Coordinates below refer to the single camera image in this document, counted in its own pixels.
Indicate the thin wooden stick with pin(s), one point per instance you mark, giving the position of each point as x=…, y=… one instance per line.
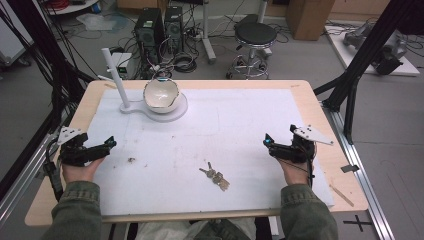
x=341, y=196

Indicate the white ceramic bowl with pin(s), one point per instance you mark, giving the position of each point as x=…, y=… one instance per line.
x=161, y=95

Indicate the aluminium rail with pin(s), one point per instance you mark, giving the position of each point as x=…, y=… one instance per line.
x=363, y=173
x=23, y=186

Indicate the small black computer tower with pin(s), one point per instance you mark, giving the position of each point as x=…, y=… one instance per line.
x=173, y=26

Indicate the large black computer tower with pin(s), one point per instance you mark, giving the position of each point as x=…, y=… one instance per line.
x=148, y=31

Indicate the white electronic box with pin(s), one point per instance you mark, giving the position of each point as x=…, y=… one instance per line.
x=122, y=65

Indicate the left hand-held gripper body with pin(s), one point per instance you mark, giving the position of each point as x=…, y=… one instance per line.
x=75, y=151

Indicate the grey metal desk leg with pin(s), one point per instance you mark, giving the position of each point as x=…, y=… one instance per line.
x=208, y=36

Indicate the person's right hand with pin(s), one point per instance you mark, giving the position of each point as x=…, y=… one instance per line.
x=296, y=173

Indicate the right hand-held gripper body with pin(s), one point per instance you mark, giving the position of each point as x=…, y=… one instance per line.
x=300, y=150

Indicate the brown cardboard box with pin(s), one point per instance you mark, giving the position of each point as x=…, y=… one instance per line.
x=310, y=18

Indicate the black round stool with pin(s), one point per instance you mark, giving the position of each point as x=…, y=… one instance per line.
x=255, y=35

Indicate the person's left hand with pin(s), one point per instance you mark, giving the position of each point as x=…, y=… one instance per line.
x=80, y=173

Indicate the white board with grey devices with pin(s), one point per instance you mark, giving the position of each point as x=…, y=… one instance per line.
x=383, y=50

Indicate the black tape piece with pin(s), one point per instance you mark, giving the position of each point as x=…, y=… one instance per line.
x=350, y=168

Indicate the black metal frame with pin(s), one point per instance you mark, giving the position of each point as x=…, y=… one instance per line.
x=363, y=56

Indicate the person's lap clothing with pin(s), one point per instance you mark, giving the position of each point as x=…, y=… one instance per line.
x=186, y=230

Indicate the white stand with pole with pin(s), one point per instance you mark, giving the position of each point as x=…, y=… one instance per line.
x=116, y=80

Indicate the white foam board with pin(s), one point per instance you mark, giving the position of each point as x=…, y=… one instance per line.
x=216, y=140

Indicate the bunch of metal keys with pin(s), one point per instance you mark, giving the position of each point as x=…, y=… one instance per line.
x=216, y=177

